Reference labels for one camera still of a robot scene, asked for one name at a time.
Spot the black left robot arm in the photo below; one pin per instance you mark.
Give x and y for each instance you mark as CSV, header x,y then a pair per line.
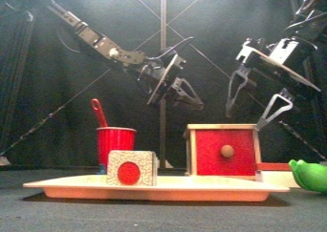
x,y
91,38

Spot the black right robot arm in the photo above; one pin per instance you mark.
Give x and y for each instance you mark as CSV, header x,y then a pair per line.
x,y
312,19

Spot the red drawer with wooden knob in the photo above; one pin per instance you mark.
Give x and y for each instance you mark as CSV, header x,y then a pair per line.
x,y
211,162

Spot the red and white box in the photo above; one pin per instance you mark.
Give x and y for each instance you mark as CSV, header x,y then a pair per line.
x,y
274,166

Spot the red ribbed plastic cup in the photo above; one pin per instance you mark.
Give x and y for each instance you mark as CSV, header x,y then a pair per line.
x,y
115,140

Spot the green plastic toy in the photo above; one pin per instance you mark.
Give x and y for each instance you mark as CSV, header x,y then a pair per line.
x,y
310,177

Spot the crackle-pattern block with red circle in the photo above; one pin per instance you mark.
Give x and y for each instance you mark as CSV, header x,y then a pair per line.
x,y
128,172

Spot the cream plastic tray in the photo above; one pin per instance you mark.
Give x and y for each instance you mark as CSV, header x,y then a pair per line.
x,y
178,188

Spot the black cloth backdrop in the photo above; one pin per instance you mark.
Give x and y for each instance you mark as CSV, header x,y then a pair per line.
x,y
63,140

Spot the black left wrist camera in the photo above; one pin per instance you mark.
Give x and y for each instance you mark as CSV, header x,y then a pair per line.
x,y
146,78

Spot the vertical metal frame pole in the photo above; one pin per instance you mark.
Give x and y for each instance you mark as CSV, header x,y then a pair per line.
x,y
162,130

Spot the wooden drawer box frame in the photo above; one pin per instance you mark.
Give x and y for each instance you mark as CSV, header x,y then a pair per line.
x,y
191,153

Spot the pale frame foot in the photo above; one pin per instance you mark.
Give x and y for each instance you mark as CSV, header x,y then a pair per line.
x,y
4,161

